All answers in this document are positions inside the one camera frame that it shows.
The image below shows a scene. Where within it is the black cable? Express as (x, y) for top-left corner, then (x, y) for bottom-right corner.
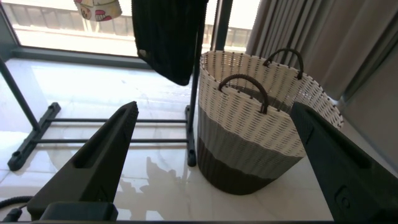
(0, 195), (34, 223)

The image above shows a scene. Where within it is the black clothes rack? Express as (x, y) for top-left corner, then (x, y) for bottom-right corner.
(0, 0), (210, 172)

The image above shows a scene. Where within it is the white laundry basket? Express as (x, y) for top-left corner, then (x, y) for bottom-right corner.
(197, 47), (345, 196)

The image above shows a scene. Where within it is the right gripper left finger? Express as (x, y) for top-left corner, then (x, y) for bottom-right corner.
(27, 101), (139, 222)

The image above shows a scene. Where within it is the beige curtain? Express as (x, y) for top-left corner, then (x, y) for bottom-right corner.
(245, 0), (398, 102)

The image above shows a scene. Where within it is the black garment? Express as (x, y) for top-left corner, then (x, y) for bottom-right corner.
(131, 0), (210, 87)

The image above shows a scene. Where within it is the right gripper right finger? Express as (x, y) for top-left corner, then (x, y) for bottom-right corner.
(289, 101), (398, 222)

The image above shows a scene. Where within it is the cream printed garment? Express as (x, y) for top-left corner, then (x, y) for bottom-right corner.
(73, 0), (123, 22)

